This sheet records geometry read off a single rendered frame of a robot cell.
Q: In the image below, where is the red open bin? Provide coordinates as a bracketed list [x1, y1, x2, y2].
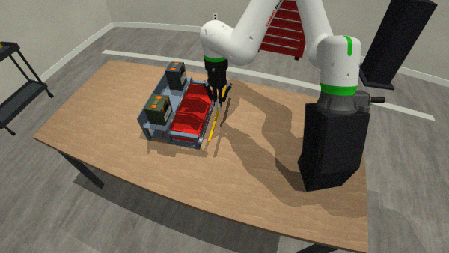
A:
[184, 84, 213, 109]
[177, 97, 209, 124]
[169, 113, 203, 142]

